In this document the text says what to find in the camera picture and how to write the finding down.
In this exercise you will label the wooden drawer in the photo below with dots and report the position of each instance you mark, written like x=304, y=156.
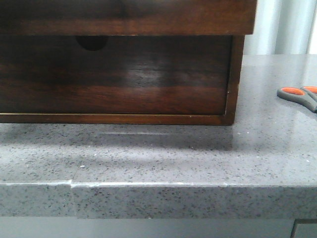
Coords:
x=127, y=17
x=123, y=84

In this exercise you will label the grey orange handled scissors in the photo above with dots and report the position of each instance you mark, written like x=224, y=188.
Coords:
x=306, y=96

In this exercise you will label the dark wooden drawer cabinet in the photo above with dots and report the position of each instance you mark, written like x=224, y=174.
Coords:
x=235, y=74

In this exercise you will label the grey cabinet under counter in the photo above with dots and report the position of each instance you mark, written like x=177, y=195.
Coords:
x=70, y=227

